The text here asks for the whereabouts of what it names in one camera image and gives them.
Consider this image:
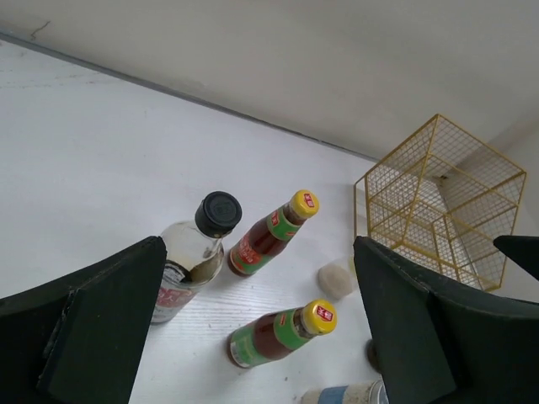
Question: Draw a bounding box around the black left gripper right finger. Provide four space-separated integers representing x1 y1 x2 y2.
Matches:
354 237 538 403

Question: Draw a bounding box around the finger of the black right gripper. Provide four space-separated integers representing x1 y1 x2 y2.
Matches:
494 236 539 280

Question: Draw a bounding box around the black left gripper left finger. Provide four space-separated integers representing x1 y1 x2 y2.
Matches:
1 237 167 403

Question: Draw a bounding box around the dark sauce jar red lid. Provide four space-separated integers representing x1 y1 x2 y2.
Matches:
365 339 381 374

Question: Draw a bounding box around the blue label silver-lid shaker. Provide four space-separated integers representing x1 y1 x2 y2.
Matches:
301 380 389 404

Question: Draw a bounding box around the beige yellow-cap spice jar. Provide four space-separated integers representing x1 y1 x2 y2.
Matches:
317 259 356 300

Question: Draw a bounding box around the clear bottle black cap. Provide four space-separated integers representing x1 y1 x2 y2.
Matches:
151 191 243 324

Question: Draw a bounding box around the sauce bottle yellow cap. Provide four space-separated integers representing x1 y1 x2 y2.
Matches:
228 189 320 277
226 299 338 369

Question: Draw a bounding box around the yellow wire rack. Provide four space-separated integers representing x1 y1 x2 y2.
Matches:
354 114 527 292

